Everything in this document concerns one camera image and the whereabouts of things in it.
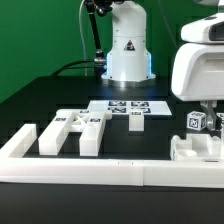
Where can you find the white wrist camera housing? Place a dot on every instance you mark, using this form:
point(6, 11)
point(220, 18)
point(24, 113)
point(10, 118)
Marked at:
point(209, 30)

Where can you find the white chair back frame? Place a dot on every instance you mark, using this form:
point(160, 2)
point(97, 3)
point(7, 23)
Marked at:
point(90, 124)

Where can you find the white tagged cube nut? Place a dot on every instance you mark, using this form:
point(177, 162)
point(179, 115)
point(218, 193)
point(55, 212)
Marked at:
point(196, 120)
point(220, 120)

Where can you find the white U-shaped obstacle fence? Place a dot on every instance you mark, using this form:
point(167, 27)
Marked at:
point(16, 167)

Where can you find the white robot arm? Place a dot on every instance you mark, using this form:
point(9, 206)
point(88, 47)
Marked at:
point(129, 63)

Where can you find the white fiducial marker sheet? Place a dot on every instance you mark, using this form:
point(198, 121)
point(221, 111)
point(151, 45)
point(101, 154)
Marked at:
point(122, 107)

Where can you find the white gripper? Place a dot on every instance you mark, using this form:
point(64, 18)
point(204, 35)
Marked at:
point(198, 74)

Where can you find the white chair seat part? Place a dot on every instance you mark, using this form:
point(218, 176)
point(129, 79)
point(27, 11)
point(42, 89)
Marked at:
point(196, 148)

